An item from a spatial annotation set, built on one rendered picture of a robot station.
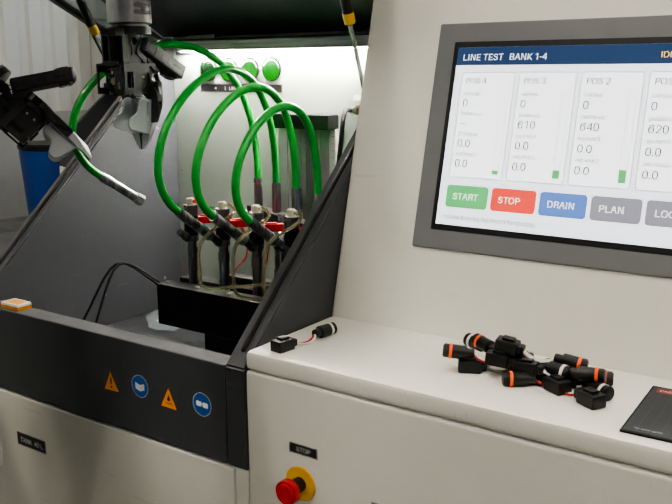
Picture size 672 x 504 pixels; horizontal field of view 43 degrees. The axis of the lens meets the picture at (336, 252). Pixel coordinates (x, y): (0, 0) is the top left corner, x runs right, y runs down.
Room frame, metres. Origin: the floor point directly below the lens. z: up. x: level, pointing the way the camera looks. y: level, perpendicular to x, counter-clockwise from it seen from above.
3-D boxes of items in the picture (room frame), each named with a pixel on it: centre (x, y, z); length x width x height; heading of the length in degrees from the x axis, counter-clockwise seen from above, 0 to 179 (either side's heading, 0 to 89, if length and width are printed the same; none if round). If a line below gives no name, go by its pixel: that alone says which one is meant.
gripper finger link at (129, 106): (1.52, 0.37, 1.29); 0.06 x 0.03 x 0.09; 145
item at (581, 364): (1.04, -0.25, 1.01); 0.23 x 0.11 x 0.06; 55
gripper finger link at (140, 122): (1.50, 0.34, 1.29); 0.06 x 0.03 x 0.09; 145
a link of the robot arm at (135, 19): (1.51, 0.35, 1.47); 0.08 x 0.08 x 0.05
